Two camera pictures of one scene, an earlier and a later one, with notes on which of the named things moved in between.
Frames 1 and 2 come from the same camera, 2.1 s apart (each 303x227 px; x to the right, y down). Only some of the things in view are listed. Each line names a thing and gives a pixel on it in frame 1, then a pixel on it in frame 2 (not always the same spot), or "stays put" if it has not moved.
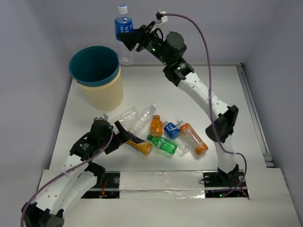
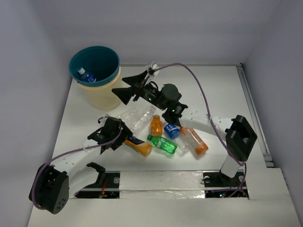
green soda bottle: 163,144 stays put
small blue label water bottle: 173,131 stays put
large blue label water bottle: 123,24 → 86,76
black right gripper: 131,39 → 136,81
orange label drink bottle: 189,133 stays put
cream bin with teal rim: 96,69 stays put
